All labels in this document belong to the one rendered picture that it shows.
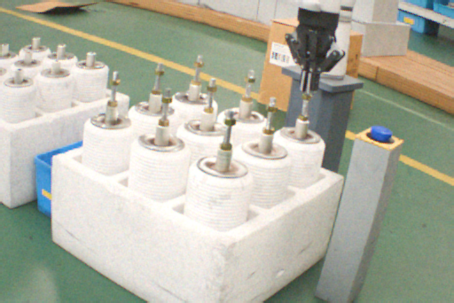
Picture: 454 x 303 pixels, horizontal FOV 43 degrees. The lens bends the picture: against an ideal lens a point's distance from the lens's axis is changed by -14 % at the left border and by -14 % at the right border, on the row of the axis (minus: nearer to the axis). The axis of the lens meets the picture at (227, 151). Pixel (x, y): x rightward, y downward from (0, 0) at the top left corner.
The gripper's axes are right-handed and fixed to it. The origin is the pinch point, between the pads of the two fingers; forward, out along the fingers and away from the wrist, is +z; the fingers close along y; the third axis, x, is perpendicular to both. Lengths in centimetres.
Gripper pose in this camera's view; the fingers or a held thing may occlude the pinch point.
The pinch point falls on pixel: (309, 81)
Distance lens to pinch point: 115.1
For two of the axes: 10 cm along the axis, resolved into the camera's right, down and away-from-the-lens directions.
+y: -6.7, -3.5, 6.6
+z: -1.3, 9.3, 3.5
